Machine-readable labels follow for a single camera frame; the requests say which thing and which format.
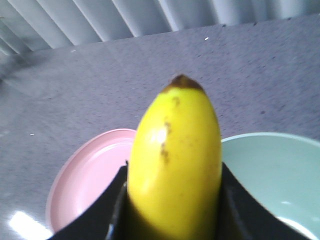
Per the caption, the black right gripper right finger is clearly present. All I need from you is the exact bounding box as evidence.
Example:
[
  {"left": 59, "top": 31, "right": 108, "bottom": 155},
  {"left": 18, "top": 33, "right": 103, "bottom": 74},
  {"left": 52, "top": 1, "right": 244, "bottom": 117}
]
[{"left": 216, "top": 163, "right": 309, "bottom": 240}]

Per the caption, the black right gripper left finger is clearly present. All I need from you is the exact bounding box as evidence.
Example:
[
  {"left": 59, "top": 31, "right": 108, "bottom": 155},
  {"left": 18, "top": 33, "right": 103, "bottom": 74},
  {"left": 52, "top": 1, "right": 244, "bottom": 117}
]
[{"left": 51, "top": 161, "right": 130, "bottom": 240}]

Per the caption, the yellow banana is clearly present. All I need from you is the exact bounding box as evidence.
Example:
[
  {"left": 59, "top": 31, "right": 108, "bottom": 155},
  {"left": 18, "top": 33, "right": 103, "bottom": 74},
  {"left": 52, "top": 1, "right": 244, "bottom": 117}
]
[{"left": 125, "top": 74, "right": 222, "bottom": 240}]

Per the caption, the pink plate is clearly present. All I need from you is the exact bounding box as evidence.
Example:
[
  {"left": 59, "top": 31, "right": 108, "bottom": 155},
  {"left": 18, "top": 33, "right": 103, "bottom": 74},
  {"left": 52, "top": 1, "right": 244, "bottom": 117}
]
[{"left": 45, "top": 128, "right": 136, "bottom": 233}]

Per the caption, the green ribbed bowl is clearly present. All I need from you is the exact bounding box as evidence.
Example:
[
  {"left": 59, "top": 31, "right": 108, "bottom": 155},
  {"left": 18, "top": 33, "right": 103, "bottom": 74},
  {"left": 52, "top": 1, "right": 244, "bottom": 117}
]
[{"left": 222, "top": 132, "right": 320, "bottom": 240}]

